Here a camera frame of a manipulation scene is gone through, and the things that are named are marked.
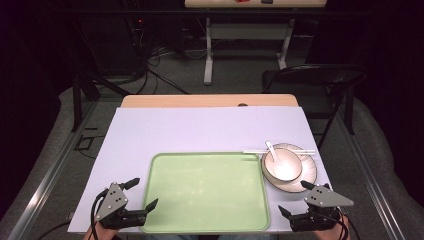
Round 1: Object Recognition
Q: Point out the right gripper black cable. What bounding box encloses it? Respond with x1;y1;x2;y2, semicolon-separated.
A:
334;208;362;240

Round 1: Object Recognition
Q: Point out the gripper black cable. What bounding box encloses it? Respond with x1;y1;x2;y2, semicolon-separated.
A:
334;208;362;240
90;189;109;240

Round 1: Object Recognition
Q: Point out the white table cover sheet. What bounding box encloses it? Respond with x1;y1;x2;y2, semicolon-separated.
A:
67;105;333;234

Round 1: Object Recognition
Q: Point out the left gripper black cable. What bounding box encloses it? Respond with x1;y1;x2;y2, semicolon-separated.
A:
90;189;109;240

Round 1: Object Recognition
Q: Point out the light wooden table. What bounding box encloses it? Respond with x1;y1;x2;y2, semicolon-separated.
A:
119;93;299;108

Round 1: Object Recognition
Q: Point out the white ceramic spoon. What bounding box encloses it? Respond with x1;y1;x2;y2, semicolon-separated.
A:
264;140;281;164

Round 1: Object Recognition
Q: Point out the person's right hand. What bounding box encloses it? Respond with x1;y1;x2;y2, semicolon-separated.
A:
314;216;351;240

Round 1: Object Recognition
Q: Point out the aluminium floor rail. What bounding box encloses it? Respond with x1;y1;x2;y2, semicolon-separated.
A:
335;109;407;240
6;101;98;240

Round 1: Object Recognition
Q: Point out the black metal stand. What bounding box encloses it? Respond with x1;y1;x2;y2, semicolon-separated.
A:
71;71;132;133

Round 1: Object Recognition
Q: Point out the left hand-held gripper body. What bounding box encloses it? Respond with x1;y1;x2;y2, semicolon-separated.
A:
94;181;148;231

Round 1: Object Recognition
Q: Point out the bundle of black floor cables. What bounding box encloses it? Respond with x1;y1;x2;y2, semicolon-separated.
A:
128;16;191;96

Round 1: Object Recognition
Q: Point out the white chopstick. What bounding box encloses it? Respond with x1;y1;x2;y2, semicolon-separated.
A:
243;149;316;154
243;151;316;156

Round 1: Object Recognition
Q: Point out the person's left hand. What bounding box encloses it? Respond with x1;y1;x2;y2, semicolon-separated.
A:
83;226;116;240

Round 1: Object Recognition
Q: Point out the black folding chair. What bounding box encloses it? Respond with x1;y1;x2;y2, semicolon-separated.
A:
261;63;368;149

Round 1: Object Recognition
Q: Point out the white ceramic bowl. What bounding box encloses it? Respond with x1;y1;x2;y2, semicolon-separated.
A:
261;148;303;184

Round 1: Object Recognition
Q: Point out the light green plastic tray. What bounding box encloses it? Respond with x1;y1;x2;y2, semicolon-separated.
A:
139;152;271;234

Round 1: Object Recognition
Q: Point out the white-framed desk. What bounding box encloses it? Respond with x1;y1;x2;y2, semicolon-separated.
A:
184;0;328;86

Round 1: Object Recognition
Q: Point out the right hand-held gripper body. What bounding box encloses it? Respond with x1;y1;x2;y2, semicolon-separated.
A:
289;184;355;233

